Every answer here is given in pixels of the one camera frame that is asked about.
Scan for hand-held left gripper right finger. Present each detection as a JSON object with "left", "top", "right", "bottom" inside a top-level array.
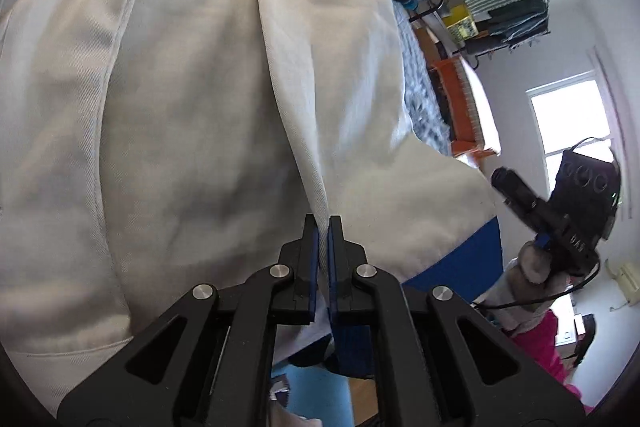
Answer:
[{"left": 326, "top": 215, "right": 587, "bottom": 427}]

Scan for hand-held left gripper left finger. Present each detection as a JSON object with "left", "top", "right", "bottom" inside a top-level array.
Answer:
[{"left": 56, "top": 213, "right": 321, "bottom": 427}]

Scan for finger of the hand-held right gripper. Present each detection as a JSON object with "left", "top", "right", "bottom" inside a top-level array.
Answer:
[{"left": 491, "top": 166, "right": 539, "bottom": 215}]

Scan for cream and blue jacket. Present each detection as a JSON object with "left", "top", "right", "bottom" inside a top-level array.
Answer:
[{"left": 0, "top": 0, "right": 503, "bottom": 413}]

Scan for hanging dark clothes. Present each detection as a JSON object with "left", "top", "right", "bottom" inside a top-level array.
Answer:
[{"left": 472, "top": 0, "right": 548, "bottom": 52}]

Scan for person's right hand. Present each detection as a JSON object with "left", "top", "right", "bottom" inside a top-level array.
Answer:
[{"left": 516, "top": 239, "right": 573, "bottom": 299}]

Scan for window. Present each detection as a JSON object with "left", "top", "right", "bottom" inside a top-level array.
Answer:
[{"left": 525, "top": 69, "right": 626, "bottom": 188}]

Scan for orange box with white cloth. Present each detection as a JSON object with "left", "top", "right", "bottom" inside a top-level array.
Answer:
[{"left": 430, "top": 57, "right": 502, "bottom": 162}]

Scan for striped blanket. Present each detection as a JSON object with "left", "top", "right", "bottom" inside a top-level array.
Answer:
[{"left": 392, "top": 0, "right": 451, "bottom": 155}]

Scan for black office chair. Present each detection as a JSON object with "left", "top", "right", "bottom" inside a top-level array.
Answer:
[{"left": 570, "top": 314, "right": 598, "bottom": 368}]

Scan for person's pink clothing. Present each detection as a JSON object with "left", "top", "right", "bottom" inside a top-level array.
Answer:
[{"left": 510, "top": 309, "right": 596, "bottom": 408}]

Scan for white wall device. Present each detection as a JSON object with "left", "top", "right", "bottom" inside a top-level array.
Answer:
[{"left": 606, "top": 259, "right": 635, "bottom": 303}]

